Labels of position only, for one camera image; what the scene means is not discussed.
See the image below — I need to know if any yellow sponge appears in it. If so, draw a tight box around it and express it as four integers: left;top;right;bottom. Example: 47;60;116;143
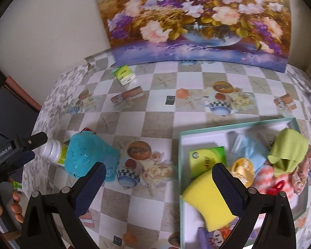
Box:
183;171;239;232

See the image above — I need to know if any flower painting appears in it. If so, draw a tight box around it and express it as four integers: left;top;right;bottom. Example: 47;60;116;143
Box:
91;0;292;73

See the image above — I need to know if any pink striped cloth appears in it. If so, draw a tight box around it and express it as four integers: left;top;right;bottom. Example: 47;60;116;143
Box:
253;165;296;195

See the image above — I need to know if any green cloth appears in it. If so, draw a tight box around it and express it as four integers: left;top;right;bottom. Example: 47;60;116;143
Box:
267;128;309;174

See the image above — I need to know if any red pipe cleaner flower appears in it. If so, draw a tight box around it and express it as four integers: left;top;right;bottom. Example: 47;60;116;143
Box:
267;180;285;196

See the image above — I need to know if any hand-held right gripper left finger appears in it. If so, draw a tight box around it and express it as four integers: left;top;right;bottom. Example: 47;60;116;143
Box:
22;161;107;249

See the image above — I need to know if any person's left hand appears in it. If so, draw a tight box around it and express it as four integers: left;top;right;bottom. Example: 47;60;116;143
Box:
0;191;25;223

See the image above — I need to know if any white bottle green label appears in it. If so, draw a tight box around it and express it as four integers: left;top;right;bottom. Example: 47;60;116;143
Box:
38;139;70;167

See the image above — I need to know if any gold foil coin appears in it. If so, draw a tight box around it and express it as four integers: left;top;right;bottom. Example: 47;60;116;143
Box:
231;158;255;188

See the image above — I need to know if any teal tray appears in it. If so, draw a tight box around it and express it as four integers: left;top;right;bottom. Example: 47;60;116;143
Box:
179;117;311;249

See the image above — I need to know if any purple cartoon packet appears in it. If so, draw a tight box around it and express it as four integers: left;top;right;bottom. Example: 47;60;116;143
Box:
197;226;235;249

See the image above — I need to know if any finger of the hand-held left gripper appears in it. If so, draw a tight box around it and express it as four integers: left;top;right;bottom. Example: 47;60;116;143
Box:
16;132;48;151
5;150;35;173

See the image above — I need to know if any small green tissue pack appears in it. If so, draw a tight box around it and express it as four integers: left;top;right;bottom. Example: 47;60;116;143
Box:
112;66;136;85

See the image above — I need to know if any blue face mask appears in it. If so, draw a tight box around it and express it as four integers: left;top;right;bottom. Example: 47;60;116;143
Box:
227;131;270;172

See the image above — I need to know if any dark furniture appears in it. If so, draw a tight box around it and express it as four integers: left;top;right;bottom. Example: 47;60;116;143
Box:
0;54;43;140

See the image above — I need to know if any pink floral scrunchie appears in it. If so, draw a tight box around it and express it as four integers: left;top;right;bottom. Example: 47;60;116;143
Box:
292;145;311;195

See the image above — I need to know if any blue plastic container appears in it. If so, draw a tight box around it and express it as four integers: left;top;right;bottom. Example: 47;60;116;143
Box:
65;132;120;182

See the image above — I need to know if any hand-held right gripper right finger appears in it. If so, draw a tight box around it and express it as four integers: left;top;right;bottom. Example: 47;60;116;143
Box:
212;162;297;249

